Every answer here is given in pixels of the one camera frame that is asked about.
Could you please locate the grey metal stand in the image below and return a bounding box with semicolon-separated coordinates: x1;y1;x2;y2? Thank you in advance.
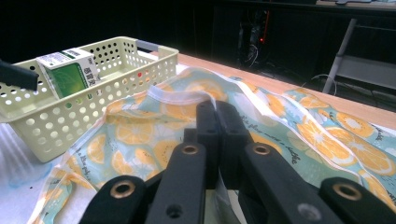
321;18;396;94

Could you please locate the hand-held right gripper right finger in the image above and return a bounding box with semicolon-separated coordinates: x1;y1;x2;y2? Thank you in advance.
217;101;253;189

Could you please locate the green and white box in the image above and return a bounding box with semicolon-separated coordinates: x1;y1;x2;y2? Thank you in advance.
36;48;101;100

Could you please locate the wooden background desk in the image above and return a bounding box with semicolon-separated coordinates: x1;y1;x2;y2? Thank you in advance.
316;0;396;12

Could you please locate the orange slice print cloth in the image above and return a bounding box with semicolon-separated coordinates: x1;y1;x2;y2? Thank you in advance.
27;66;396;224

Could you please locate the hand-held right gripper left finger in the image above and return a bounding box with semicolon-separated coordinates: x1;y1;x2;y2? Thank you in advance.
183;100;221;189

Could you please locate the white cable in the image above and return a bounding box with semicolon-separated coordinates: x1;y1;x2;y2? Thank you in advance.
300;74;339;96

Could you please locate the pale yellow perforated basket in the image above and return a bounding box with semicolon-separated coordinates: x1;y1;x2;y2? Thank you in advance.
0;35;180;163

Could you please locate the black device with red light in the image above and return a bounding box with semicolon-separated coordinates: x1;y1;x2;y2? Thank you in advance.
239;8;272;68

